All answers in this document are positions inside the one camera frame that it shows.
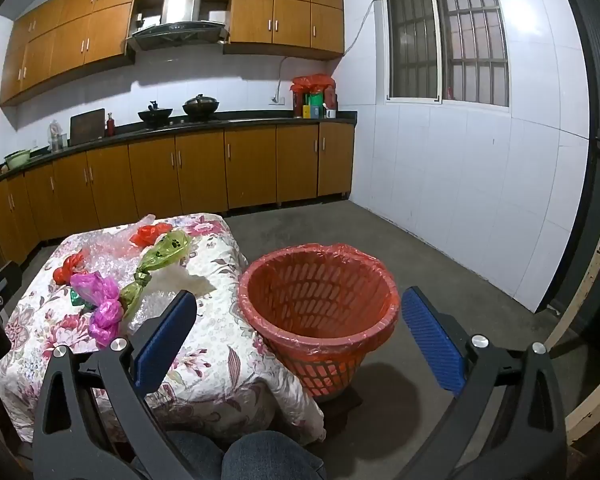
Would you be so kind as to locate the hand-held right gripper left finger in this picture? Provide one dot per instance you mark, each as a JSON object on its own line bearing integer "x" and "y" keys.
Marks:
{"x": 164, "y": 342}

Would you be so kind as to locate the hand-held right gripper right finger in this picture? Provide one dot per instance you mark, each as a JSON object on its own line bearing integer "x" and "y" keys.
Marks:
{"x": 432, "y": 345}

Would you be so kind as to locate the clear bubble wrap sheet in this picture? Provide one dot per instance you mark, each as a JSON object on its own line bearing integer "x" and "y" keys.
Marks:
{"x": 152, "y": 306}

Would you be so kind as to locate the small green foil wrapper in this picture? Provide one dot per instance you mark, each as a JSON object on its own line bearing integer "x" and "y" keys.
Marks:
{"x": 76, "y": 299}

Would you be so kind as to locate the knotted pink plastic bag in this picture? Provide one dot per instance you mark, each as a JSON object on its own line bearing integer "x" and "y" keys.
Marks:
{"x": 100, "y": 292}

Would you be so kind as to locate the knotted green plastic bag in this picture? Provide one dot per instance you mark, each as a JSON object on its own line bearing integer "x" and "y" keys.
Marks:
{"x": 166, "y": 252}

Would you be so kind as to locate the red plastic lattice basket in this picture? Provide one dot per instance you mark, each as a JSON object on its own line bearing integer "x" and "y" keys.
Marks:
{"x": 325, "y": 370}

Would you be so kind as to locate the floral tablecloth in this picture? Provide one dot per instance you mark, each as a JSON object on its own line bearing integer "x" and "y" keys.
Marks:
{"x": 215, "y": 360}

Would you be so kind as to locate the crumpled red plastic bag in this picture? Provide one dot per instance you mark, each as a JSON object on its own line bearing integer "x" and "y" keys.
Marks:
{"x": 147, "y": 235}
{"x": 65, "y": 272}

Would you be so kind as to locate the clear plastic bag on table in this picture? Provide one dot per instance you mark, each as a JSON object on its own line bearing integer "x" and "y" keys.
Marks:
{"x": 111, "y": 255}

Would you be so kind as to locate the green basin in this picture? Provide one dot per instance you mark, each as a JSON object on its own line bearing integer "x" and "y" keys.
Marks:
{"x": 17, "y": 160}

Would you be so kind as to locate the clear plastic bottle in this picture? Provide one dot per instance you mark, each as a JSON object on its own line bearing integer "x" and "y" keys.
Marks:
{"x": 56, "y": 141}

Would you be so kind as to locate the person's blue jeans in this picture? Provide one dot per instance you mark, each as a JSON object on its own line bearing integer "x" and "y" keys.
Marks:
{"x": 270, "y": 457}

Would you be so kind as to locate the orange base cabinets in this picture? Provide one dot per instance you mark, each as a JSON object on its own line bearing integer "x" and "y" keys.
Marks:
{"x": 200, "y": 170}

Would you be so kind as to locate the dark cutting board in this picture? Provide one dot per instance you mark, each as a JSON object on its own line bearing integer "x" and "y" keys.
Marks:
{"x": 87, "y": 127}

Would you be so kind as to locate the small red bottle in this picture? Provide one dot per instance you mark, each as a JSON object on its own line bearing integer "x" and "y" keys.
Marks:
{"x": 110, "y": 126}

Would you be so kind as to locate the black wok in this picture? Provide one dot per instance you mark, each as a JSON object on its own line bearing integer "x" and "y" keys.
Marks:
{"x": 155, "y": 115}

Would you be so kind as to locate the black pot with lid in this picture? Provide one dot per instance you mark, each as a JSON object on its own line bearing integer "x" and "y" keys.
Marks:
{"x": 200, "y": 106}

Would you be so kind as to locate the black kitchen countertop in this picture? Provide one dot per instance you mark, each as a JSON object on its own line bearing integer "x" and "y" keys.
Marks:
{"x": 260, "y": 121}

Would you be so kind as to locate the small yellow blue box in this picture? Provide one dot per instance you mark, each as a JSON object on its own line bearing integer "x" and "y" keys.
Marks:
{"x": 307, "y": 112}

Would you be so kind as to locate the green container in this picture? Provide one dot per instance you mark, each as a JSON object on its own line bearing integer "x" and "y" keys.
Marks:
{"x": 316, "y": 102}

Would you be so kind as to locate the red plastic bag on containers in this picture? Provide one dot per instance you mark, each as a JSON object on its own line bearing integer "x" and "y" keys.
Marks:
{"x": 312, "y": 82}

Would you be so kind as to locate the barred sliding window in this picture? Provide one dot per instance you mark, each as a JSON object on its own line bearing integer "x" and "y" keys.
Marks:
{"x": 436, "y": 35}

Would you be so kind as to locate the steel range hood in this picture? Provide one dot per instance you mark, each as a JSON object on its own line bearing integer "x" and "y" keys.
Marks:
{"x": 180, "y": 10}

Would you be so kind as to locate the white box in hood niche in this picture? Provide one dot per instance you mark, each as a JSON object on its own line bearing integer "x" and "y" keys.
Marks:
{"x": 219, "y": 17}

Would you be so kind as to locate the cream wooden frame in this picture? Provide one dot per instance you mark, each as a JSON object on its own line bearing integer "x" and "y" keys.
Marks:
{"x": 587, "y": 285}

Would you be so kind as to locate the orange wall cabinets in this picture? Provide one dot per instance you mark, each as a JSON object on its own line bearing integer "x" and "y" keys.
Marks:
{"x": 80, "y": 35}

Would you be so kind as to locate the white wall outlet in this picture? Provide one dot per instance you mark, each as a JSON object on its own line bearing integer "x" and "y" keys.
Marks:
{"x": 278, "y": 101}

